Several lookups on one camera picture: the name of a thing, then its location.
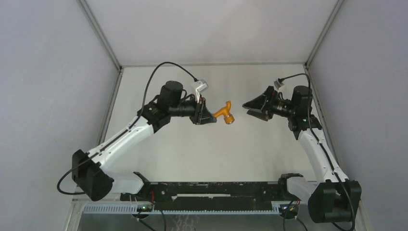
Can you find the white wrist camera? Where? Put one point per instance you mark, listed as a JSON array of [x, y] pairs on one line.
[[279, 85], [199, 86]]

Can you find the orange faucet body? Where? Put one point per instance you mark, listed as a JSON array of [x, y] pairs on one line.
[[225, 112]]

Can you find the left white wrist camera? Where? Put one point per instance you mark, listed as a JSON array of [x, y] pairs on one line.
[[199, 86]]

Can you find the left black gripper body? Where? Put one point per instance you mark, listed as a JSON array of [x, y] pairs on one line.
[[190, 108]]

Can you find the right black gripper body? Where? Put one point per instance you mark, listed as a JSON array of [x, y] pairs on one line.
[[280, 108]]

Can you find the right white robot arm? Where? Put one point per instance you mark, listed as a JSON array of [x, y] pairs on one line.
[[333, 197]]

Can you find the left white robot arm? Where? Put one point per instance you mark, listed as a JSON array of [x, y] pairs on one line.
[[92, 169]]

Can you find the right green circuit board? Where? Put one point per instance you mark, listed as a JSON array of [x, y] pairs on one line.
[[290, 210]]

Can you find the white slotted cable duct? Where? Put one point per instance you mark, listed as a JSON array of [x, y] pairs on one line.
[[273, 209]]

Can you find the left green circuit board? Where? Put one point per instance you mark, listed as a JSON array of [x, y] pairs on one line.
[[145, 208]]

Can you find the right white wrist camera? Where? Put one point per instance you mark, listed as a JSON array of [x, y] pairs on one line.
[[279, 85]]

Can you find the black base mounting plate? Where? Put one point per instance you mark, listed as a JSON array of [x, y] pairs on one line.
[[211, 195]]

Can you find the green circuit board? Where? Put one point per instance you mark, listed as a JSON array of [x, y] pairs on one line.
[[145, 208], [290, 210]]

